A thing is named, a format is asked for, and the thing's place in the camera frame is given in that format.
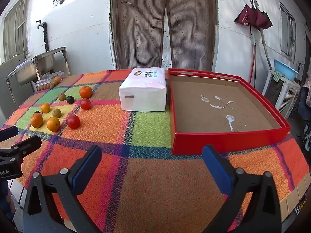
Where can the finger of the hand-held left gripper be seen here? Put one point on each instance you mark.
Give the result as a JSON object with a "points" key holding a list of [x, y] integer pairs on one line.
{"points": [[26, 145], [9, 133]]}

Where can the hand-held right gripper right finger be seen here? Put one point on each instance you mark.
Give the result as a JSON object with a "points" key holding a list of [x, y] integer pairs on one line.
{"points": [[215, 167]]}

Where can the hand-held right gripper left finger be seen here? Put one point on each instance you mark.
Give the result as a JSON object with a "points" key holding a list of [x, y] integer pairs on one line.
{"points": [[90, 161]]}

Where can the red cardboard box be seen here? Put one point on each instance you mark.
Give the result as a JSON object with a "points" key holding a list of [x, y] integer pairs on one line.
{"points": [[218, 143]]}

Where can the orange mandarin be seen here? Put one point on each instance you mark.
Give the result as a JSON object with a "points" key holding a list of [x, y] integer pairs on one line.
{"points": [[85, 92], [53, 123], [45, 107], [36, 120]]}

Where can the red tomato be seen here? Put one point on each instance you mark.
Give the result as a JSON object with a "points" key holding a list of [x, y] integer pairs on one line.
{"points": [[85, 104], [73, 121]]}

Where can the brown-green round fruit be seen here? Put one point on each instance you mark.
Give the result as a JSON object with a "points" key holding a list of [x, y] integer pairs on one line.
{"points": [[56, 112], [62, 96]]}

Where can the pile of small tan fruits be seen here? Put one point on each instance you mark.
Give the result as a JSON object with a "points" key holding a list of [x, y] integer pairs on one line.
{"points": [[47, 85]]}

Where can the person's left hand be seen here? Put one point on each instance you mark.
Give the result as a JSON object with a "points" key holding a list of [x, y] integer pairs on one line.
{"points": [[4, 199]]}

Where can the grey washing machine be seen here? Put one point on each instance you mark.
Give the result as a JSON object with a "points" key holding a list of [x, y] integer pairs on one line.
{"points": [[7, 77]]}

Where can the colourful plaid blanket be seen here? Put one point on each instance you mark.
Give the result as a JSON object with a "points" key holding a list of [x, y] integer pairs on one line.
{"points": [[145, 174]]}

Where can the steel sink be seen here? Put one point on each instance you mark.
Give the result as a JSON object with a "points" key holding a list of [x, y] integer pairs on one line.
{"points": [[24, 70]]}

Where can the clear plastic clamshell container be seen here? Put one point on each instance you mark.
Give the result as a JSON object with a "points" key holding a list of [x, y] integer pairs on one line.
{"points": [[48, 77]]}

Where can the white tissue pack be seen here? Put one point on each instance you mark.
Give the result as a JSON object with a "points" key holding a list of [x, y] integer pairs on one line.
{"points": [[143, 97]]}

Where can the white air cooler unit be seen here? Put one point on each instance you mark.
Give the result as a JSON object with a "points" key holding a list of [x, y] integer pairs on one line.
{"points": [[281, 94]]}

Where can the green checked cloth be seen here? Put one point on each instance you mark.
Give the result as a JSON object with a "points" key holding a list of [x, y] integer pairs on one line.
{"points": [[276, 75]]}

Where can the blue plastic basin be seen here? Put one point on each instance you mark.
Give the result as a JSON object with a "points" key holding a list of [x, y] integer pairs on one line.
{"points": [[285, 68]]}

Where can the pale wooden stick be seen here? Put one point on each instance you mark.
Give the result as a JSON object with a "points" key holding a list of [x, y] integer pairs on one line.
{"points": [[263, 41]]}

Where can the ribbed metal door leaf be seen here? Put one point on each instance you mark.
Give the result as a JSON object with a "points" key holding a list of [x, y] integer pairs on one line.
{"points": [[192, 24], [138, 24]]}

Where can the white framed window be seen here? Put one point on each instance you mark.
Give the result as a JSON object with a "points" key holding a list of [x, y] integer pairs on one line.
{"points": [[288, 31]]}

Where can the barred wall window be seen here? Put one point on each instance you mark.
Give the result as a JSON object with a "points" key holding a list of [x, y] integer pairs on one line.
{"points": [[15, 24]]}

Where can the wall faucet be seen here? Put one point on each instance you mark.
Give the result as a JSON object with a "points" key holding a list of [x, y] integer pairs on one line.
{"points": [[40, 24]]}

